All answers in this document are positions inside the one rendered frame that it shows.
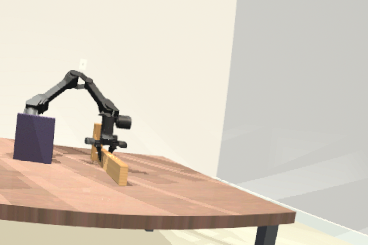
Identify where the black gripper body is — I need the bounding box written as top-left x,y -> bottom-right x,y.
84,126 -> 127,148

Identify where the wooden slotted post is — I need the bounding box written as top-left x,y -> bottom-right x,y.
90,123 -> 101,161

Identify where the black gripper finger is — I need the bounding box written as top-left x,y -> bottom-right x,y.
108,146 -> 118,154
96,147 -> 102,162

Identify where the light wooden board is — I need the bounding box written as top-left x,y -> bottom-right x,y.
97,149 -> 129,186

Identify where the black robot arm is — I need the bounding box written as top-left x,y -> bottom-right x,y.
23,70 -> 132,146

